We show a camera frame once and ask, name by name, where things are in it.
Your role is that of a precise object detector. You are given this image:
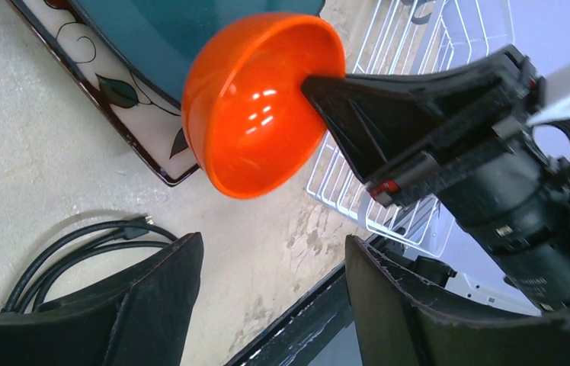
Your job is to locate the teal square plate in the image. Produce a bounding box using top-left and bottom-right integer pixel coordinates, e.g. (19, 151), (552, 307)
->
(70, 0), (325, 108)

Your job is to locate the floral square plate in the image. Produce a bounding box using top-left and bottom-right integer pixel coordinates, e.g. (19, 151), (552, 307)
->
(12, 1), (198, 186)

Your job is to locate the orange bowl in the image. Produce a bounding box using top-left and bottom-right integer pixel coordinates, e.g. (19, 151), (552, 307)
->
(181, 11), (346, 199)

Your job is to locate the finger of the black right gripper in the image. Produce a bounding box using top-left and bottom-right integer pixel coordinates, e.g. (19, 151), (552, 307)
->
(301, 50), (517, 183)

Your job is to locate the black coiled cable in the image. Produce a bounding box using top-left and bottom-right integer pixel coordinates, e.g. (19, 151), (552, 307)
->
(1, 216), (179, 314)

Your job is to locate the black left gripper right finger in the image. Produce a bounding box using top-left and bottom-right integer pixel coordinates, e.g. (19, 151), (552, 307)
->
(345, 236), (570, 365)

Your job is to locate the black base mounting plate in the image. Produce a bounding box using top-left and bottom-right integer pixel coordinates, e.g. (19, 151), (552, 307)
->
(227, 264), (362, 365)

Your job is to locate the white wire dish rack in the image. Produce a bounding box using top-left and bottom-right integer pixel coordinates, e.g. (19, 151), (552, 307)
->
(303, 1), (515, 257)

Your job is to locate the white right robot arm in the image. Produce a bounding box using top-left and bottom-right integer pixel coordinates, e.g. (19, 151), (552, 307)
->
(301, 45), (570, 311)

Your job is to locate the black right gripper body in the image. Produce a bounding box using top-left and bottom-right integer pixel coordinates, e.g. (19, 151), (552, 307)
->
(365, 45), (538, 207)

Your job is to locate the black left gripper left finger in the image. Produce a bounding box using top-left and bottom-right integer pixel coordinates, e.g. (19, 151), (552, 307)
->
(0, 233), (203, 365)

